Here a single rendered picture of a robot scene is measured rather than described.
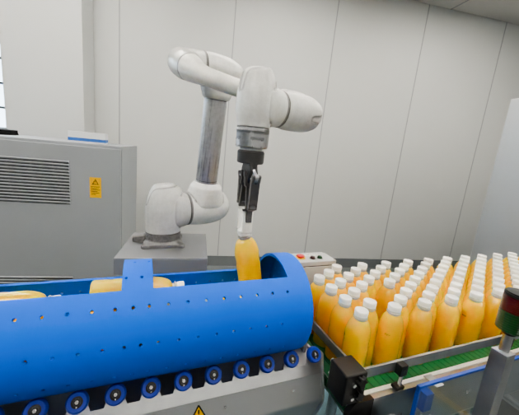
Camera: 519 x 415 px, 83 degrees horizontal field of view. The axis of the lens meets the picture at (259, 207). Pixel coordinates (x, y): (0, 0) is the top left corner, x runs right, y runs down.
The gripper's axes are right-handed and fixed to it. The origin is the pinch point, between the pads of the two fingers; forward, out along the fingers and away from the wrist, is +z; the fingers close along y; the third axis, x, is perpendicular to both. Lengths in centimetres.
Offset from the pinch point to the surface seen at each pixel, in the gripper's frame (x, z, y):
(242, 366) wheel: -2.3, 35.7, 15.4
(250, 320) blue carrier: -2.7, 20.1, 18.7
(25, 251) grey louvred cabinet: -104, 67, -162
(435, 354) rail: 57, 36, 25
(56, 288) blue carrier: -49, 21, -8
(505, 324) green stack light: 55, 15, 41
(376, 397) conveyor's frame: 34, 43, 27
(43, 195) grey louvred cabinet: -91, 26, -159
